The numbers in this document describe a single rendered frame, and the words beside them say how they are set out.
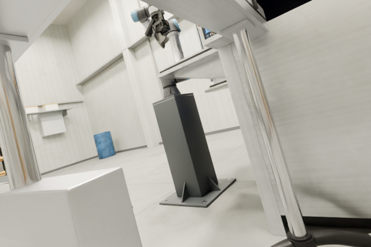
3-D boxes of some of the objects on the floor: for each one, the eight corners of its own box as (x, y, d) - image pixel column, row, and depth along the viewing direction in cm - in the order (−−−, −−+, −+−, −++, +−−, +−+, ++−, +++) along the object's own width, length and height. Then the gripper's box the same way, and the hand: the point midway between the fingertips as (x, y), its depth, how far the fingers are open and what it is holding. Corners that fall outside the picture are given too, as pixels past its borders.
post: (289, 227, 94) (165, -190, 105) (286, 236, 89) (157, -203, 100) (274, 226, 97) (156, -177, 108) (271, 235, 92) (148, -189, 103)
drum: (119, 153, 808) (113, 129, 813) (104, 159, 758) (97, 133, 763) (110, 155, 848) (104, 132, 853) (95, 160, 798) (89, 135, 803)
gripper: (157, 8, 123) (167, 42, 121) (167, 12, 130) (175, 44, 129) (147, 15, 127) (155, 48, 126) (157, 19, 135) (165, 50, 134)
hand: (162, 47), depth 129 cm, fingers closed
